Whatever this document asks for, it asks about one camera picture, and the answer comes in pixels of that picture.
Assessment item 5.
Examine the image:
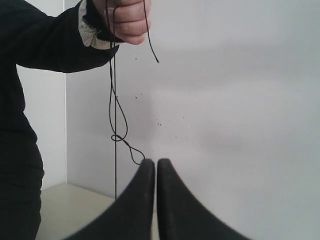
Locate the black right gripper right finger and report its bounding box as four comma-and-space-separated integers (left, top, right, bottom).
156, 158, 247, 240

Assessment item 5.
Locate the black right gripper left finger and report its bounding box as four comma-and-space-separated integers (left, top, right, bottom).
67, 159, 155, 240

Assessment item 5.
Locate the thin black string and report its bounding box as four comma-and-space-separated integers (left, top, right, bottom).
104, 0, 161, 201

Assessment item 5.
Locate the black sleeved forearm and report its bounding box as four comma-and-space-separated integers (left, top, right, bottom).
0, 0, 122, 73

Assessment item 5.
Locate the person's bare hand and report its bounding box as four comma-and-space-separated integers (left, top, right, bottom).
93, 0, 151, 45

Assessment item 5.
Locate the person's black clothed torso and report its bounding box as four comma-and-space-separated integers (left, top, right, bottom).
0, 61, 44, 240

